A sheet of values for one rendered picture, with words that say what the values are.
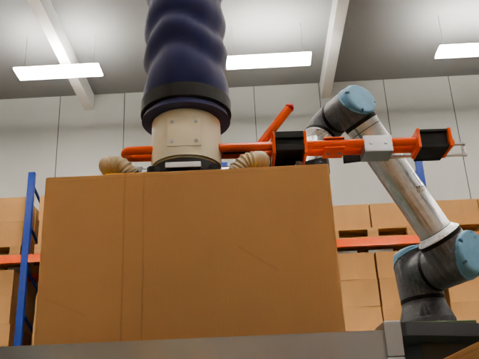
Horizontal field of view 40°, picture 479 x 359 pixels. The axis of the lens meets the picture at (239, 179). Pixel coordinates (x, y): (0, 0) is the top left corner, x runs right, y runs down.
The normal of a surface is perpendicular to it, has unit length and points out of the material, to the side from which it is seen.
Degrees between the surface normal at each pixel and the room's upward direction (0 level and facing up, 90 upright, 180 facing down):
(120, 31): 180
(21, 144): 90
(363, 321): 90
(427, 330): 90
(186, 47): 76
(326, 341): 90
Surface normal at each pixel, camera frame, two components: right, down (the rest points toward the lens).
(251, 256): -0.03, -0.38
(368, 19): 0.04, 0.92
